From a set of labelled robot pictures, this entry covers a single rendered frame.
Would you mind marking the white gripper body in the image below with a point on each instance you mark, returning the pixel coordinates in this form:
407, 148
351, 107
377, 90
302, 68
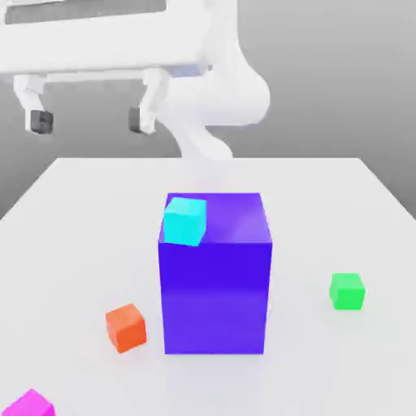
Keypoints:
97, 45

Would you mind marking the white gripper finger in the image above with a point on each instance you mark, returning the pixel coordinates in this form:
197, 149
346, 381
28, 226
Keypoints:
152, 97
32, 97

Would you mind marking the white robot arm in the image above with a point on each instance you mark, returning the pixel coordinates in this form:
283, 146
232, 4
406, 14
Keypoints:
234, 97

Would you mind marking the small cyan cube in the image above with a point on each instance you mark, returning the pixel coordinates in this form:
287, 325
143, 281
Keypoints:
183, 224

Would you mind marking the small orange cube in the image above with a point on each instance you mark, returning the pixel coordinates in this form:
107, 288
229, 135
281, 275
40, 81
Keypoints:
126, 330

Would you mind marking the small green cube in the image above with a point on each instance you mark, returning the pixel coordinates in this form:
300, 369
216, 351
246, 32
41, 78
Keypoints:
347, 292

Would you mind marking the small magenta cube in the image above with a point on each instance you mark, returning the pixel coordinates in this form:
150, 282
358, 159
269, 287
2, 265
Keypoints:
27, 406

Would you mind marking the large purple box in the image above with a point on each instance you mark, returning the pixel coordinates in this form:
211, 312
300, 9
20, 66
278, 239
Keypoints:
214, 292

